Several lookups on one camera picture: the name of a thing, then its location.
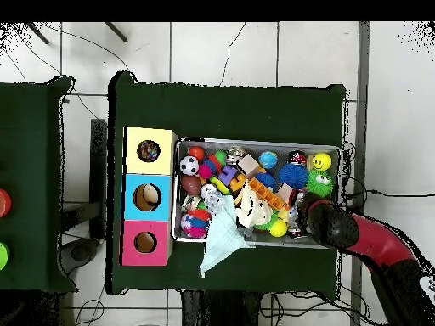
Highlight brown toy football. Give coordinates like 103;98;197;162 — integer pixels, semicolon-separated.
180;174;202;197

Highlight dark green tablecloth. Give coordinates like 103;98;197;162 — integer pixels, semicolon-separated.
0;75;79;294
106;70;347;295

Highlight yellow smiley ball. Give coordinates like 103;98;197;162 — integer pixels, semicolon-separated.
311;151;333;171

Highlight black and white soccer ball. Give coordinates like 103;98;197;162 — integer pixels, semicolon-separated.
178;155;201;177

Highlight plain wooden block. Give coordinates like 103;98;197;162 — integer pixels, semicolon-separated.
236;153;261;177

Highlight blue spiky ball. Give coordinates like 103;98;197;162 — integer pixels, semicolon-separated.
278;163;309;190

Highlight mint green cloth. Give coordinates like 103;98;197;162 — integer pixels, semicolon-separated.
199;194;256;279

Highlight green spiky ball with eyes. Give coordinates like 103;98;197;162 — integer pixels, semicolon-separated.
305;169;334;198

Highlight orange toy brick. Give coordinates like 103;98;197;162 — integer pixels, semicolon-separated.
247;177;290;211

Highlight shallow mesh bin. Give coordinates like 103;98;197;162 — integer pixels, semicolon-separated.
171;136;342;250

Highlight cream knitted cloth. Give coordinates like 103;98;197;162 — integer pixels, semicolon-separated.
234;184;273;228

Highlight clear plastic bottle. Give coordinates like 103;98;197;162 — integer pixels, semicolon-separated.
200;183;225;215

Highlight black upright bar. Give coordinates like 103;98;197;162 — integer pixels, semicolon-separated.
89;118;109;240

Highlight thick black floor cable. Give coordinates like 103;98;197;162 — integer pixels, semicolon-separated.
342;188;435;211

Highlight black tripod leg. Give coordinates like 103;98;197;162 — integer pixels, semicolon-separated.
25;22;51;45
104;22;129;43

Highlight thin black floor cable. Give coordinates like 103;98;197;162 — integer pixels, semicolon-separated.
218;22;246;87

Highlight wooden box with three holes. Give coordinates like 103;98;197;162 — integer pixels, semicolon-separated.
120;126;178;267

